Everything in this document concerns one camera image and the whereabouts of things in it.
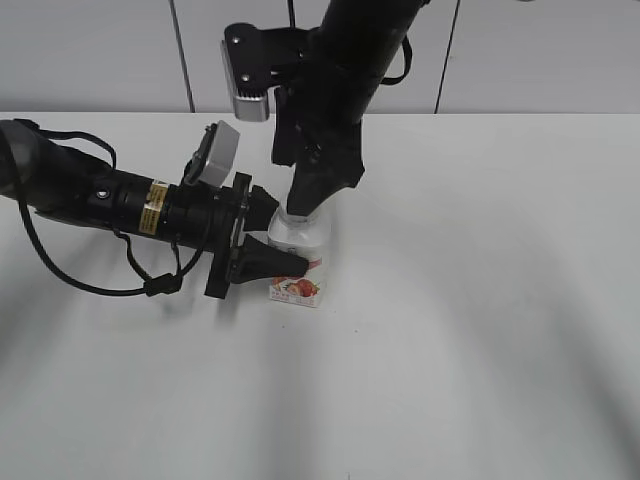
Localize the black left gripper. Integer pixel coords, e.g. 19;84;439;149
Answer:
167;173;309;299

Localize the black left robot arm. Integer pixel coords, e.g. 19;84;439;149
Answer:
1;119;310;299

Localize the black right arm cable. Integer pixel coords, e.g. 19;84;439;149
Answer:
379;34;414;86

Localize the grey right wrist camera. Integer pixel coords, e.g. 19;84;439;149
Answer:
218;23;311;123

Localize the white yili changqing yogurt bottle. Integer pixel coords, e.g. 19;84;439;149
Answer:
266;198;333;310

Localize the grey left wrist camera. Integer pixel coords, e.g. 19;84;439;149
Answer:
183;121;240;187

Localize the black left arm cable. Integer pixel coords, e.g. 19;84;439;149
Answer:
13;118;211;298

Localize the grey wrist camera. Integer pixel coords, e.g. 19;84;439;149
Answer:
183;121;240;187
218;23;311;123

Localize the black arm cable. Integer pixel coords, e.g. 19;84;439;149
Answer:
379;34;414;86
13;118;211;298

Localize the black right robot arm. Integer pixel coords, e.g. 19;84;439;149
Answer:
271;1;425;216

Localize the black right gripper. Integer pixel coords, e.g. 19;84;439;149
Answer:
271;64;368;217

